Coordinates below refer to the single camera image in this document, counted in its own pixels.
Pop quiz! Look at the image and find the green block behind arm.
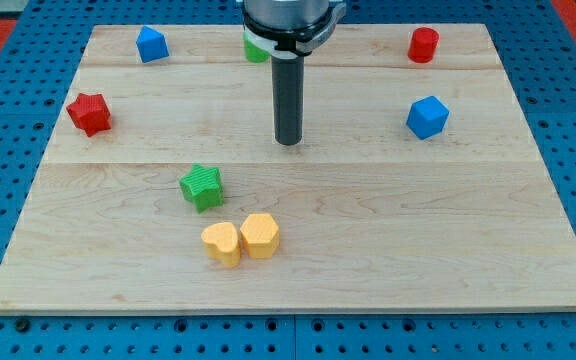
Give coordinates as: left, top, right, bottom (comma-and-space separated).
243, 33, 270, 63

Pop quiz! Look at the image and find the yellow hexagon block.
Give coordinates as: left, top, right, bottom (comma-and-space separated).
240, 213, 280, 259

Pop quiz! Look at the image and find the green star block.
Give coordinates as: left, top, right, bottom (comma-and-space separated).
179, 164, 224, 213

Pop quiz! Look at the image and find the yellow heart block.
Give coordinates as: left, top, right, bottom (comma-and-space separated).
201, 222, 241, 268

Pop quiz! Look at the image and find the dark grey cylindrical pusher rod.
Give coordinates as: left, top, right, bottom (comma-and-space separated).
271, 57, 304, 146

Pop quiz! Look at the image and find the wooden board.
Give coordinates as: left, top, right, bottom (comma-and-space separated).
0, 24, 576, 316

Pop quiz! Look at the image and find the blue cube block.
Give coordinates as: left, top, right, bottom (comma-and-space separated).
406, 96, 450, 140

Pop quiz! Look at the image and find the blue pentagon block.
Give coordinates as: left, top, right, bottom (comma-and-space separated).
136, 26, 169, 63

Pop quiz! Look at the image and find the red cylinder block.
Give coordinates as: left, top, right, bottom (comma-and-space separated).
408, 27, 440, 63

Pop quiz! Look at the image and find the red star block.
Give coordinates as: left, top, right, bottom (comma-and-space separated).
66, 93, 111, 137

